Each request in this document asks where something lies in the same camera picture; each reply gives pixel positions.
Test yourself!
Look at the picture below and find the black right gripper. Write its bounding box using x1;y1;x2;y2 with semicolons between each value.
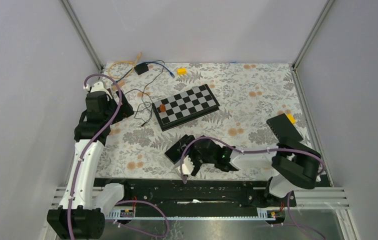
178;135;216;176

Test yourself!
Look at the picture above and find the small black network switch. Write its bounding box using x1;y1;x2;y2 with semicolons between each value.
164;134;195;164

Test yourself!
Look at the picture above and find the black power adapter with cable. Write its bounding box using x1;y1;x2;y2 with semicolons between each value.
124;63;166;128

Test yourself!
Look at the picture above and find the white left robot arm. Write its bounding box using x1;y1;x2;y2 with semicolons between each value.
46;81;135;240

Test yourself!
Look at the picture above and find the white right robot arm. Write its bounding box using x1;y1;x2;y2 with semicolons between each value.
178;136;326;206

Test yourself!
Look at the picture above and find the black white checkerboard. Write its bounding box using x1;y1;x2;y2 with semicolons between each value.
151;84;220;131

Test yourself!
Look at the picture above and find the orange piece on checkerboard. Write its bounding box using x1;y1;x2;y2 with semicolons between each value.
158;104;167;113

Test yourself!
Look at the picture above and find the floral patterned table mat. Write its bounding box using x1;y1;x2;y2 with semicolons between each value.
96;63;311;179

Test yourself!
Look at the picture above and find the yellow block at right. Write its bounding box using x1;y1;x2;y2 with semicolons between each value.
286;114;297;125

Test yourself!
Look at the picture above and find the orange yellow cable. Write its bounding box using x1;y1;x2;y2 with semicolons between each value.
107;52;143;80

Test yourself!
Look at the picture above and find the blue ethernet cable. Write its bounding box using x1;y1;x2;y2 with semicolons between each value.
114;60;176;84

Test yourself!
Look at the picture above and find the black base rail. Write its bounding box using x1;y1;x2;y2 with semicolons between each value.
93;178;297;218

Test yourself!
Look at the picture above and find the yellow block near wall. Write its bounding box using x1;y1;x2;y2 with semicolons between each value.
176;68;187;76

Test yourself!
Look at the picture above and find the large black network switch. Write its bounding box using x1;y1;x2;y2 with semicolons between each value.
266;113;304;142

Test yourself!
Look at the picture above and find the slotted cable duct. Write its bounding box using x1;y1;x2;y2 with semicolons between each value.
101;206;276;222

